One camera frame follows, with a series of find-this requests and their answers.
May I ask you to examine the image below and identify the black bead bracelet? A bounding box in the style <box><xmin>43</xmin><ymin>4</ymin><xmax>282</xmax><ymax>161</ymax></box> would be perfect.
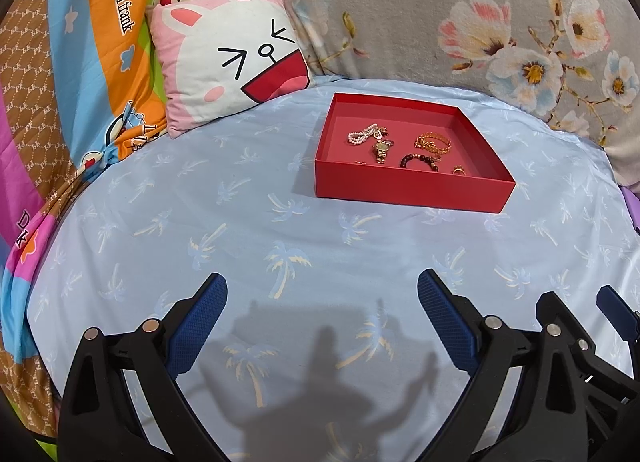
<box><xmin>398</xmin><ymin>152</ymin><xmax>441</xmax><ymax>173</ymax></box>

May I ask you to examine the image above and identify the gold chain bangle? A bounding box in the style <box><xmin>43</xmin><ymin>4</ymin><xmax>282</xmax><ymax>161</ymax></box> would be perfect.
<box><xmin>414</xmin><ymin>132</ymin><xmax>452</xmax><ymax>156</ymax></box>

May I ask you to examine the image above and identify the gold wristwatch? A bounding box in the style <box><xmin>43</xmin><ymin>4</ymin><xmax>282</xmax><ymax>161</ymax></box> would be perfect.
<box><xmin>372</xmin><ymin>127</ymin><xmax>394</xmax><ymax>164</ymax></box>

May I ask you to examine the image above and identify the pearl bracelet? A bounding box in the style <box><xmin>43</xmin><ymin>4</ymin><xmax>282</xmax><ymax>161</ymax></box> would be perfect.
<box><xmin>347</xmin><ymin>123</ymin><xmax>380</xmax><ymax>146</ymax></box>

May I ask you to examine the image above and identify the red jewelry tray box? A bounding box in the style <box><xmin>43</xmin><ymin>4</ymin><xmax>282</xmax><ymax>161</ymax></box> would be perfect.
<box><xmin>314</xmin><ymin>93</ymin><xmax>515</xmax><ymax>213</ymax></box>

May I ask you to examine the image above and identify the purple notebook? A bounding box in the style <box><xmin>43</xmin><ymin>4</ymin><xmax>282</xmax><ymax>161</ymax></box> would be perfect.
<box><xmin>620</xmin><ymin>186</ymin><xmax>640</xmax><ymax>234</ymax></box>

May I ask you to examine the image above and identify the grey floral blanket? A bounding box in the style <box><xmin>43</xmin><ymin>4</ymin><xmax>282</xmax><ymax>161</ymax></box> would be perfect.
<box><xmin>285</xmin><ymin>0</ymin><xmax>639</xmax><ymax>189</ymax></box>

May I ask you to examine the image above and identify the colorful cartoon bedsheet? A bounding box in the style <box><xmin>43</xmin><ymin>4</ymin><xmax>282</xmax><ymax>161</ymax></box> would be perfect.
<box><xmin>1</xmin><ymin>0</ymin><xmax>173</xmax><ymax>461</ymax></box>

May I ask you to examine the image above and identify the pink cat face pillow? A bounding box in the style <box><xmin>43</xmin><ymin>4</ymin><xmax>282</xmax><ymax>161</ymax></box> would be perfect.
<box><xmin>148</xmin><ymin>0</ymin><xmax>312</xmax><ymax>138</ymax></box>

